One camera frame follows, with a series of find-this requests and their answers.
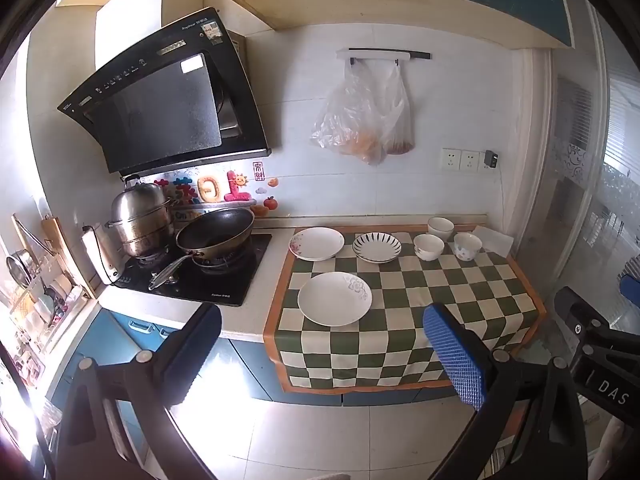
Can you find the black gas stove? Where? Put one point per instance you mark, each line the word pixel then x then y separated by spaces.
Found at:
pixel 210 285

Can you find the colourful wall stickers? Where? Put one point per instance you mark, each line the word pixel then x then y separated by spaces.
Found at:
pixel 220 190

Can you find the white paper towel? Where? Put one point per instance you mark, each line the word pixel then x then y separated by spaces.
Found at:
pixel 497 240

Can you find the plain white bowl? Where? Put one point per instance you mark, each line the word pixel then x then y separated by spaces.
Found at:
pixel 440 227

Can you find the steel steamer pot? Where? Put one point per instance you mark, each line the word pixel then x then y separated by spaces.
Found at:
pixel 140 220

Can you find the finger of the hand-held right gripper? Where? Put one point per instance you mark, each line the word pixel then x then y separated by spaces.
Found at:
pixel 631 290
pixel 575 307

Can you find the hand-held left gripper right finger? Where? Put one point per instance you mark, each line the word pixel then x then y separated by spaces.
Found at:
pixel 452 360

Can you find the black range hood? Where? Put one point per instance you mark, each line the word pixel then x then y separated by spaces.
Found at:
pixel 165 105

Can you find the white electric kettle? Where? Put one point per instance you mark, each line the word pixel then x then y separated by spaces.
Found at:
pixel 97 255

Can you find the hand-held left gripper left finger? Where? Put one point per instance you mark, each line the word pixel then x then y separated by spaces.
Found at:
pixel 200 342

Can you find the white plate with black stripes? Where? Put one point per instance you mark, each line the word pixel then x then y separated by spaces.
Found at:
pixel 377 248

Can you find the wooden cutting board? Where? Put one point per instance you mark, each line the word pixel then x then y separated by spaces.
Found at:
pixel 62 250

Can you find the white wall socket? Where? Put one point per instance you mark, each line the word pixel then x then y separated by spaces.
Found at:
pixel 451 159
pixel 470 160

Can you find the dish rack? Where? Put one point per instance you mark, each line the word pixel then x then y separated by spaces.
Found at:
pixel 40 305

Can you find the green checkered cloth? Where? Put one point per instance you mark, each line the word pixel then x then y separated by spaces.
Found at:
pixel 410 305

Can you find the small white patterned bowl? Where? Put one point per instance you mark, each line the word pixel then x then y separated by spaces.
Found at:
pixel 429 249

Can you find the white bowl with blue pattern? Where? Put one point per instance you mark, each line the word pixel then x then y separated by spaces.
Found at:
pixel 467 247

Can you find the cream duct cover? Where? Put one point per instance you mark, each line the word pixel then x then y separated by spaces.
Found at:
pixel 130 15

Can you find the black plug adapter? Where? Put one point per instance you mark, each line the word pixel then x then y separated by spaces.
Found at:
pixel 491 159

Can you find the frosted glass door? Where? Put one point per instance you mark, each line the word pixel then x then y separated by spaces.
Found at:
pixel 575 185

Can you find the large white plate grey flower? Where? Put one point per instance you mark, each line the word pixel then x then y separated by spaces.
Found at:
pixel 334 300

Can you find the plastic bag with orange contents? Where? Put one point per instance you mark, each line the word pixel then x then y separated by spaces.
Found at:
pixel 350 120

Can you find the white plate with pink flowers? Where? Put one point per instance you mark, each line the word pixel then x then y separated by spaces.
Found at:
pixel 317 244

